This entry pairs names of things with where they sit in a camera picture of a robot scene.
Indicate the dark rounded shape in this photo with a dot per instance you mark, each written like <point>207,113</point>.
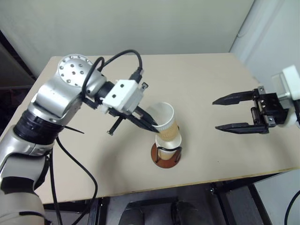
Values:
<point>134,213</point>

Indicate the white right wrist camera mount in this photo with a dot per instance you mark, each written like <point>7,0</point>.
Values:
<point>291,78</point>

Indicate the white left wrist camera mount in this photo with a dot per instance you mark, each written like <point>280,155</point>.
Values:
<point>124,96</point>

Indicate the black metal table frame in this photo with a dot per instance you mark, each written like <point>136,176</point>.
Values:
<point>226,204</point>

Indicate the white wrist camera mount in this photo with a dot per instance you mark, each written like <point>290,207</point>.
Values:
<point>291,78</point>
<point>124,96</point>

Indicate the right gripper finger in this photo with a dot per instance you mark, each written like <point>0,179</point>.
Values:
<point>234,98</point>
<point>241,128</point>

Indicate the paper cup with ribbed sleeve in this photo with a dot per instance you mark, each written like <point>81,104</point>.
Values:
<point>170,130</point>
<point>174,143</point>

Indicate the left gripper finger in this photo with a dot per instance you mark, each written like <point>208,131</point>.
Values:
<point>146,116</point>
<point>144,125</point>

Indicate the black zip tie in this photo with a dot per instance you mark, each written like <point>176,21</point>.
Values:
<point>75,130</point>

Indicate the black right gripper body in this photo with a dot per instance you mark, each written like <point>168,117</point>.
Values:
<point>269,109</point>

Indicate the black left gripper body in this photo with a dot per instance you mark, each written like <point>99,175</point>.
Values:
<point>122,114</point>

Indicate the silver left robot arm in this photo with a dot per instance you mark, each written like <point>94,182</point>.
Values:
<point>54,98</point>

